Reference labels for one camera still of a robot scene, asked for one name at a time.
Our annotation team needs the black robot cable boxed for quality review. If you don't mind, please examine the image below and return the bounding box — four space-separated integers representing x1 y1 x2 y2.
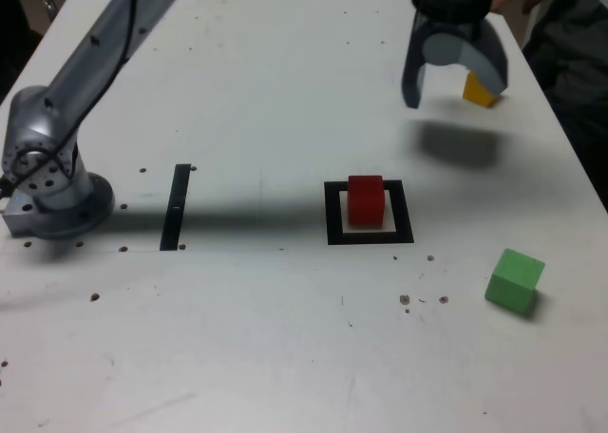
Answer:
0 0 142 201

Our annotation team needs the person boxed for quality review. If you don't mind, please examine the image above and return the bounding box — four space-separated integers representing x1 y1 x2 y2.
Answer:
522 0 608 187

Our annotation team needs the green cube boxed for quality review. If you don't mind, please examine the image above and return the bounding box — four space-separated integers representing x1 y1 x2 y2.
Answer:
484 248 546 317

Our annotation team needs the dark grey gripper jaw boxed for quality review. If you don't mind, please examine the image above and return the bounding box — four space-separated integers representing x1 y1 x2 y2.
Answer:
401 9 432 110

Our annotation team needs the black tape square outline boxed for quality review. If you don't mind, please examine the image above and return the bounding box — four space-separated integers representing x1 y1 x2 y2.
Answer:
323 179 415 246

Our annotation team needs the red cube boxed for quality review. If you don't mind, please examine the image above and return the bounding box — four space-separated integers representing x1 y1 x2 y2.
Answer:
347 175 385 227

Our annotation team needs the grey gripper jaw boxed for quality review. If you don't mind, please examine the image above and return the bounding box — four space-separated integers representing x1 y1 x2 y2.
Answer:
421 18 510 97

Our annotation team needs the black tape strip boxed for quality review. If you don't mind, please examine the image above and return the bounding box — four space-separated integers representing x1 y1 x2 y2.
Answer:
159 163 192 253

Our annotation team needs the yellow cube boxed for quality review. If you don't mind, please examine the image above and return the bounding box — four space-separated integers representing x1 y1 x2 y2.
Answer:
463 71 504 108

